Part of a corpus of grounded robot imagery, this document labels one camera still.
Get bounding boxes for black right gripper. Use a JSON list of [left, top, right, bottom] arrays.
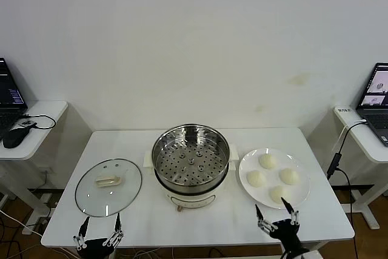
[[255, 197, 304, 254]]

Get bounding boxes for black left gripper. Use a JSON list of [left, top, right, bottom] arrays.
[[72, 212, 125, 259]]

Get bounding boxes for white steamed baozi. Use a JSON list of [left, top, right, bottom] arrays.
[[269, 185, 292, 204], [278, 167, 300, 186], [259, 153, 278, 170], [246, 170, 267, 187]]

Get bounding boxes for glass lid with cream handle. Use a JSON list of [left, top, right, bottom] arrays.
[[75, 158, 143, 218]]

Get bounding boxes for stainless steel steamer basket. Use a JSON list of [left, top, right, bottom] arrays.
[[151, 124, 230, 190]]

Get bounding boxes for white round plate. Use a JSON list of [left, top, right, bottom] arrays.
[[238, 148, 312, 210]]

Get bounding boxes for white work table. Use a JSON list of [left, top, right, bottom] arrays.
[[41, 127, 355, 249]]

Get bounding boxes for cream electric cooking pot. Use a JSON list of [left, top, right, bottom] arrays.
[[142, 142, 239, 213]]

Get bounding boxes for white side table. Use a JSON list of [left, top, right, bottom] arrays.
[[333, 106, 388, 230], [0, 100, 69, 235]]

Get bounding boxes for black computer mouse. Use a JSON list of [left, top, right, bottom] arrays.
[[2, 127, 31, 150]]

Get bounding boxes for small black usb hub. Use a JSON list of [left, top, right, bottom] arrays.
[[18, 118, 38, 129]]

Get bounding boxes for grey laptop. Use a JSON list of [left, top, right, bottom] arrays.
[[355, 62, 388, 147]]

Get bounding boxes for black laptop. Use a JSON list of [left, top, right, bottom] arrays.
[[0, 57, 28, 139]]

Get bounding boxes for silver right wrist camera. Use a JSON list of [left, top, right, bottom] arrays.
[[298, 248, 319, 259]]

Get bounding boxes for black cable with adapter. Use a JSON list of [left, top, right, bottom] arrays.
[[326, 118, 369, 259]]

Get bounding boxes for white floor cable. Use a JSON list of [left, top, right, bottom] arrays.
[[0, 210, 44, 238]]

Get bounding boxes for thin black looped cable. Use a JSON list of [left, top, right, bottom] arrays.
[[21, 114, 57, 131]]

